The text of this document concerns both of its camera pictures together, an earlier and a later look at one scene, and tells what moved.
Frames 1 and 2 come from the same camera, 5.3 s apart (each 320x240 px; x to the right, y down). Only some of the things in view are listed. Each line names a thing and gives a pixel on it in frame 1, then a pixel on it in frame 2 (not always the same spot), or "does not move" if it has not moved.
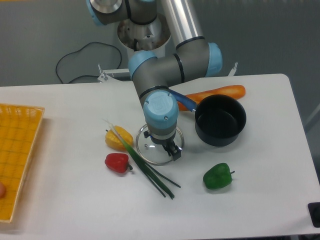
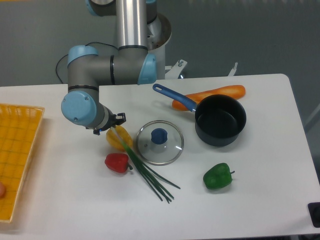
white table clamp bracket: (233, 71) does not move
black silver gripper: (167, 142) -> (111, 121)
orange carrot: (237, 91) does not move
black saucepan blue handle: (219, 118) does not move
